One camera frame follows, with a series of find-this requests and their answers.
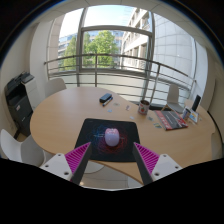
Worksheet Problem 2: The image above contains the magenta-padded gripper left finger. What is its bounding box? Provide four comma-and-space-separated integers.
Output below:
39, 141, 93, 186

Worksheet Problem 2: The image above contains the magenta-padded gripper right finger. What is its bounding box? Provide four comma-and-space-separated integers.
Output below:
132, 142, 184, 186

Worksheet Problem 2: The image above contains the lilac and pink computer mouse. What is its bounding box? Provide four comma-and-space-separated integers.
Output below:
104, 127, 121, 148

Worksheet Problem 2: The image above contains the black mouse pad, red-blue print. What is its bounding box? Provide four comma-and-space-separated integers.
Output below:
74, 117, 141, 163

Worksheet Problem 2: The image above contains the white chair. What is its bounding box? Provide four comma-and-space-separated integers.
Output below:
44, 77, 68, 98
0, 128, 46, 168
166, 83, 185, 114

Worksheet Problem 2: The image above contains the red and black magazine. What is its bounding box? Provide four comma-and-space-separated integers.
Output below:
154, 109, 189, 131

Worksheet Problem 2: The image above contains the white mug with blue print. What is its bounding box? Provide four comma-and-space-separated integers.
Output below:
181, 107, 192, 121

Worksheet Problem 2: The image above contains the white and blue booklet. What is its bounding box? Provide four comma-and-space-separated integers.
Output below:
188, 109, 200, 124

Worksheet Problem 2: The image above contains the white mug with red print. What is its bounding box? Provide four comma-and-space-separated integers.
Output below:
137, 99, 151, 116

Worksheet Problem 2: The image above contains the black upright cylinder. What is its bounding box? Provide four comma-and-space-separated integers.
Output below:
191, 94, 202, 112

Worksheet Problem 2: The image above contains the black and white office printer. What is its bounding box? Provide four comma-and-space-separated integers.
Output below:
4, 71, 42, 137

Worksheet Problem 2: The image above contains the blue marker pen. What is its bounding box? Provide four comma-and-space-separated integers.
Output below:
102, 96, 114, 107

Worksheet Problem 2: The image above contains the black whiteboard eraser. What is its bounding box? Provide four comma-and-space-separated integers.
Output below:
99, 92, 113, 104

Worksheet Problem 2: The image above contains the grey metal balcony railing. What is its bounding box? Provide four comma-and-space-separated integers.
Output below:
43, 53, 198, 101

